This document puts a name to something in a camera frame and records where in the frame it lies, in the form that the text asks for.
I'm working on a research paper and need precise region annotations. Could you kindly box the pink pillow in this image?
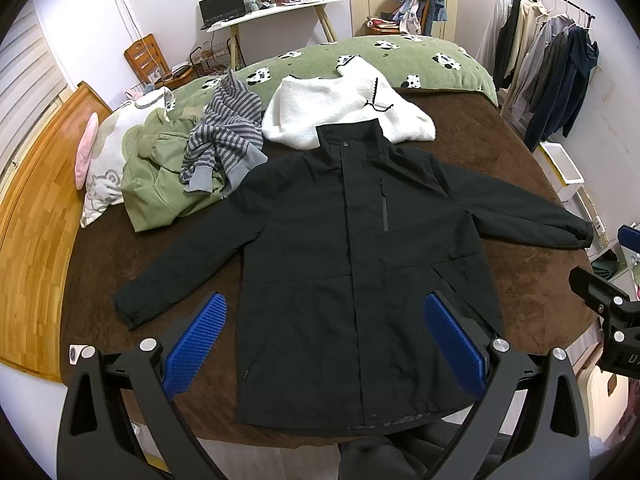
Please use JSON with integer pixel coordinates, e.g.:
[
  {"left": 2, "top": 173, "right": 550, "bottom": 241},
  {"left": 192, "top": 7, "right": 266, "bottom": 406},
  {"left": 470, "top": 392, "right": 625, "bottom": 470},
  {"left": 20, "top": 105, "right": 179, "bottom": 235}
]
[{"left": 74, "top": 113, "right": 100, "bottom": 190}]

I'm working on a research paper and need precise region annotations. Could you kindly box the wooden headboard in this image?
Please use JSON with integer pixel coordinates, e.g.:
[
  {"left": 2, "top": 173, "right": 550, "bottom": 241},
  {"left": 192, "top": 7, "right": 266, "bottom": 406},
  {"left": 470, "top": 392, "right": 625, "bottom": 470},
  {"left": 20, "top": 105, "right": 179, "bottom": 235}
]
[{"left": 0, "top": 81, "right": 112, "bottom": 382}]

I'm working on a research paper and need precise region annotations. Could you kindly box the white desk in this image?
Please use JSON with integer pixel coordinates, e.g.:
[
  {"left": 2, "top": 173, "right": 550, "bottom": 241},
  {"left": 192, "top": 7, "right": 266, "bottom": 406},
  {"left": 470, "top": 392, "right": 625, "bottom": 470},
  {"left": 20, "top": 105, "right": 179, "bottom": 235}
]
[{"left": 206, "top": 0, "right": 352, "bottom": 65}]

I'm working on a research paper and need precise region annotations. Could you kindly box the white cartoon pillow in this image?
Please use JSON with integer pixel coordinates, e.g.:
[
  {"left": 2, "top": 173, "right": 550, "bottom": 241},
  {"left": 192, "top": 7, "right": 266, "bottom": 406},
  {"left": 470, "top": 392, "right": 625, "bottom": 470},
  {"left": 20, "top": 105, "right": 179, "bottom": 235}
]
[{"left": 80, "top": 87, "right": 175, "bottom": 228}]

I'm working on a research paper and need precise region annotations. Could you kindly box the grey striped sweater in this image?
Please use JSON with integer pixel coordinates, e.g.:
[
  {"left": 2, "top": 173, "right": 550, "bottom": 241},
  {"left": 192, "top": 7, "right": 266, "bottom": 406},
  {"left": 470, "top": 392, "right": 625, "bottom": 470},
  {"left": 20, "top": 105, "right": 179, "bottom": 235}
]
[{"left": 180, "top": 72, "right": 268, "bottom": 197}]

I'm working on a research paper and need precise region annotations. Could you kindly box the clothes rack with garments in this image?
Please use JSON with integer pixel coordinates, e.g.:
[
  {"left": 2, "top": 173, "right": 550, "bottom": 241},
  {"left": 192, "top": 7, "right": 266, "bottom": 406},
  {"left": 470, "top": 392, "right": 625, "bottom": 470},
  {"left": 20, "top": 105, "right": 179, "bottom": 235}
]
[{"left": 477, "top": 0, "right": 600, "bottom": 151}]

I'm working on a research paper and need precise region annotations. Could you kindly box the black jacket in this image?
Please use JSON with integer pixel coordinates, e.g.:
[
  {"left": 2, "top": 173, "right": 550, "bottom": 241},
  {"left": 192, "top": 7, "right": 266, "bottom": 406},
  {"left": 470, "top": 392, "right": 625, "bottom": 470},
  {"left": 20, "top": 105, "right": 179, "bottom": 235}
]
[{"left": 114, "top": 120, "right": 593, "bottom": 434}]

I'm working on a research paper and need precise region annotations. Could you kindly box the wooden chair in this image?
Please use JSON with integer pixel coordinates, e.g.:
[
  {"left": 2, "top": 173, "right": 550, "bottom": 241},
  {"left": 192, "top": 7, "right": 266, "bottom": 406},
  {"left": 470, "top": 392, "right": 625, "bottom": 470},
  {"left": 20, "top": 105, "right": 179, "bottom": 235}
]
[{"left": 124, "top": 34, "right": 196, "bottom": 90}]

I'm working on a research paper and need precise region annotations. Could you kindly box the black laptop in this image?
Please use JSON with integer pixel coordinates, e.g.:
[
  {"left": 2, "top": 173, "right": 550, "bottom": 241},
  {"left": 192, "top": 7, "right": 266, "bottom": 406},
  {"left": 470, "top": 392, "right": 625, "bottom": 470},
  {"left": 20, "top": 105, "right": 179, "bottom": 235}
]
[{"left": 198, "top": 0, "right": 246, "bottom": 29}]

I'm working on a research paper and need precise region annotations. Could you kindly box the pile of clothes on chair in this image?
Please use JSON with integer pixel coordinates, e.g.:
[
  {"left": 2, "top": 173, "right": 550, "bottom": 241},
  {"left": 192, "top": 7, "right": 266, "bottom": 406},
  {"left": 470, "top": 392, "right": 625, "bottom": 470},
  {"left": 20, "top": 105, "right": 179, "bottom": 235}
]
[{"left": 366, "top": 0, "right": 448, "bottom": 39}]

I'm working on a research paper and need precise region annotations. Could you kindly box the white storage box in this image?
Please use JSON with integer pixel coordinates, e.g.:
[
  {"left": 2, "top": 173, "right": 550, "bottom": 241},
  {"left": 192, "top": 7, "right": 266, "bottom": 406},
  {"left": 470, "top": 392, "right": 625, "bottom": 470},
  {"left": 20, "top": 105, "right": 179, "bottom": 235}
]
[{"left": 534, "top": 142, "right": 585, "bottom": 203}]

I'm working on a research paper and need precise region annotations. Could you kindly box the white fleece garment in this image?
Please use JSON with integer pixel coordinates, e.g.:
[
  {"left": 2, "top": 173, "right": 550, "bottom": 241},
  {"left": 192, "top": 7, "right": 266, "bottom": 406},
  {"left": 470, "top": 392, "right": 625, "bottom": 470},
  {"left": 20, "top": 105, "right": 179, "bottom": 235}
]
[{"left": 262, "top": 55, "right": 436, "bottom": 151}]

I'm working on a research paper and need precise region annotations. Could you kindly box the green garment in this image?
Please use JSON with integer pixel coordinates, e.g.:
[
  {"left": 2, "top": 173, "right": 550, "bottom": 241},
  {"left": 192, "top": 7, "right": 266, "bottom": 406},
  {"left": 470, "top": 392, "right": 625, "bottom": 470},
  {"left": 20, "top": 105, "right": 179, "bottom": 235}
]
[{"left": 120, "top": 106, "right": 224, "bottom": 232}]

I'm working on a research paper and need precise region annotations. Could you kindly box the green cow print duvet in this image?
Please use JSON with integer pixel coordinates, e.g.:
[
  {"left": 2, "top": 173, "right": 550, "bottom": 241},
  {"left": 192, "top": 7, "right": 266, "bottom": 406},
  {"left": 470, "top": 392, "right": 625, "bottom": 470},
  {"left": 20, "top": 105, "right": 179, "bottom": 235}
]
[{"left": 164, "top": 34, "right": 500, "bottom": 111}]

